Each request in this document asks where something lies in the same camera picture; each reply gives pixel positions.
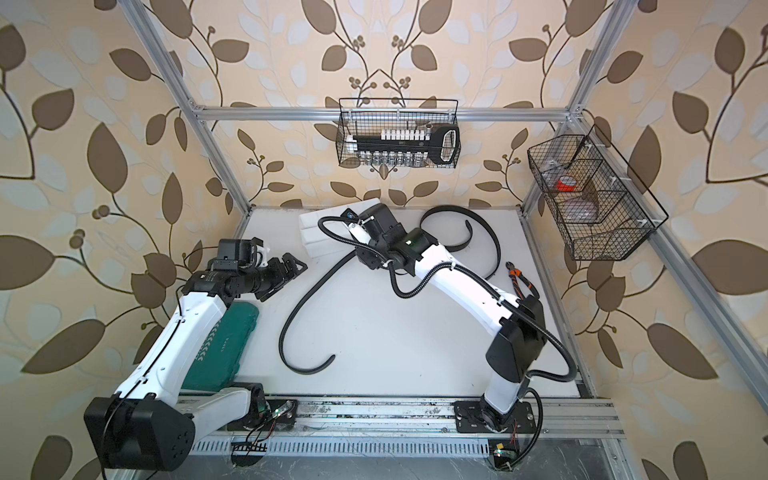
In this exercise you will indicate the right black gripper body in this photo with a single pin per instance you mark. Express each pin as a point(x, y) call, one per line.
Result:
point(375, 253)

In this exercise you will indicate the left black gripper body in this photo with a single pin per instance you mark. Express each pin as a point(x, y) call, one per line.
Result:
point(261, 279)

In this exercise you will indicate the white divided storage tray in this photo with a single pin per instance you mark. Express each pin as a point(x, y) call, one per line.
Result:
point(315, 242)

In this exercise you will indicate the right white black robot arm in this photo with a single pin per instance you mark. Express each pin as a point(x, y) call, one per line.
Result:
point(522, 348)

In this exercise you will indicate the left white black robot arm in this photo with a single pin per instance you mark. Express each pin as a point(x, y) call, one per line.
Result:
point(143, 425)

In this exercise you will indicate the green plastic tool case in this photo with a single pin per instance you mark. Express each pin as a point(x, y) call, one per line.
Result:
point(218, 359)

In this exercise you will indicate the orange black pliers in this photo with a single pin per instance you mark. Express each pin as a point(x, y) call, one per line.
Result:
point(521, 285)

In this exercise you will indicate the red item in basket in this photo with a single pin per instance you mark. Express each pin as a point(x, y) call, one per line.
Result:
point(566, 184)

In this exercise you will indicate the black socket set rail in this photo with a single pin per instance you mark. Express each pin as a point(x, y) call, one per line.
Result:
point(427, 145)

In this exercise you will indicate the back wire basket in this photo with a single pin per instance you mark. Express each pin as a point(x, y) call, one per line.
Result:
point(369, 115)

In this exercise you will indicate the wire basket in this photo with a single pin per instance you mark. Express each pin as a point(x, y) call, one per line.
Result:
point(369, 115)
point(611, 212)

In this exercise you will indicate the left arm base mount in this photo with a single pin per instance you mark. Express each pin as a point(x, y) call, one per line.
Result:
point(279, 412)

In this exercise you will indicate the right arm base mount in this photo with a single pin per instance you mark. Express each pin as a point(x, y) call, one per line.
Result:
point(474, 416)

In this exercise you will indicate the right wire basket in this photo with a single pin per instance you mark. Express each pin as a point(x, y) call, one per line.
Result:
point(611, 212)

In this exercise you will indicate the aluminium front rail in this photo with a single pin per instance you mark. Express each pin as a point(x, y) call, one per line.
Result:
point(392, 417)

